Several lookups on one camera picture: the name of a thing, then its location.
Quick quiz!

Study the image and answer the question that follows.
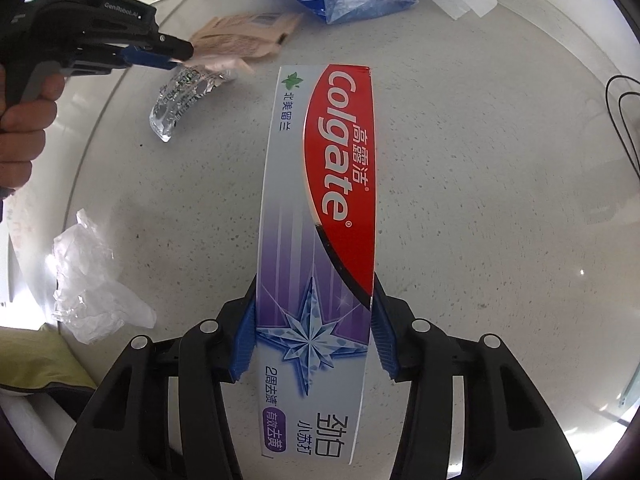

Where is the brown paper wrapper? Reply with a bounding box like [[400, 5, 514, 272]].
[[183, 12, 304, 72]]

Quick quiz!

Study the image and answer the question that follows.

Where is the Colgate toothpaste box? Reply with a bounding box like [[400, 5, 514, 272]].
[[255, 64, 376, 463]]

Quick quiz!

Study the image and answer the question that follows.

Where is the person's left hand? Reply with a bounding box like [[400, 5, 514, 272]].
[[0, 67, 65, 194]]

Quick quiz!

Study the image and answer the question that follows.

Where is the crumpled white tissue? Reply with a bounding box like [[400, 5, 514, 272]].
[[51, 209, 157, 344]]

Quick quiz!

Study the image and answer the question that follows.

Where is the yellow green cloth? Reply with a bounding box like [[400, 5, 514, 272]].
[[0, 326, 96, 393]]

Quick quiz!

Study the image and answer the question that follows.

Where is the black power cable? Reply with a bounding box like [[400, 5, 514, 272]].
[[604, 74, 640, 181]]

